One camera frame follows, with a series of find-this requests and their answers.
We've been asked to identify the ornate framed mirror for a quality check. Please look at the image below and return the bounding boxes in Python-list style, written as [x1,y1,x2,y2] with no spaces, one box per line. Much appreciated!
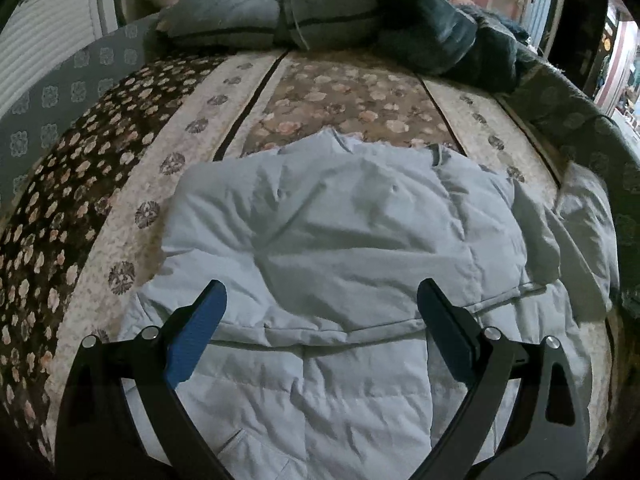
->
[522,0,568,58]

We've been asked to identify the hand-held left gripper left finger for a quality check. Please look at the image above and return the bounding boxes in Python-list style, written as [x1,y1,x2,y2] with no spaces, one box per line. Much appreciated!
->
[54,279,236,480]

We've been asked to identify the tall black cabinet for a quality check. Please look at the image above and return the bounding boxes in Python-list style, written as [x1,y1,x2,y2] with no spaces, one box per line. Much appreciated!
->
[547,0,612,97]

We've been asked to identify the grey-blue folded quilt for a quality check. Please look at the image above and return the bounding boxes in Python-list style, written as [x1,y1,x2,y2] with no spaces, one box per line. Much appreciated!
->
[157,0,381,53]

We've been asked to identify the light blue puffer jacket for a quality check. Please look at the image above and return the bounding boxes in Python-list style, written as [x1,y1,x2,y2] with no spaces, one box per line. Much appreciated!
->
[117,127,621,480]

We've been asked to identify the dark teal folded blanket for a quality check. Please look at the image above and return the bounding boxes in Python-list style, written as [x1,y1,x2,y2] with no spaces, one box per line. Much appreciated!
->
[372,0,531,95]

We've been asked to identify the white wardrobe door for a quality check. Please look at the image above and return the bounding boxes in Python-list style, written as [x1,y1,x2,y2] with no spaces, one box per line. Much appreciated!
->
[0,0,121,116]

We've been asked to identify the floral patterned blanket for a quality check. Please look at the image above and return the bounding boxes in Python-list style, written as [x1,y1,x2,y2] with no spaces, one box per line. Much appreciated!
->
[0,47,621,461]

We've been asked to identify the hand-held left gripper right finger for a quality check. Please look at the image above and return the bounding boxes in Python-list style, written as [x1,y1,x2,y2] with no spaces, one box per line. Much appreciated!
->
[414,278,589,480]

